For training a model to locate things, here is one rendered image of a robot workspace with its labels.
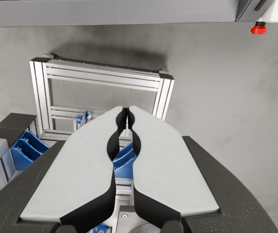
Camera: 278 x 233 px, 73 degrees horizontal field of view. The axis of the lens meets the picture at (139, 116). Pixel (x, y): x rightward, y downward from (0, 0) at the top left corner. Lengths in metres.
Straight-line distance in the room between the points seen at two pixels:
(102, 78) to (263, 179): 1.99
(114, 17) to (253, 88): 1.45
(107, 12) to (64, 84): 0.93
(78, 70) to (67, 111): 0.29
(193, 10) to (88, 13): 0.18
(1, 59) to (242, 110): 1.84
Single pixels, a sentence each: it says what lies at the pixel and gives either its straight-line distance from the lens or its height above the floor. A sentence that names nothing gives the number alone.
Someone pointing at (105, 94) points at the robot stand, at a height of 0.21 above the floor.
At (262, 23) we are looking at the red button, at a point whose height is 0.81.
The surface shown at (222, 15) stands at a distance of 0.40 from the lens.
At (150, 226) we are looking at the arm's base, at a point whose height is 1.05.
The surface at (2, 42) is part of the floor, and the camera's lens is 1.57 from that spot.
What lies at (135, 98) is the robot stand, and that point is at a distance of 1.22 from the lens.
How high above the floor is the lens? 1.31
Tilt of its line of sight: 59 degrees down
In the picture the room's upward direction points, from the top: 176 degrees clockwise
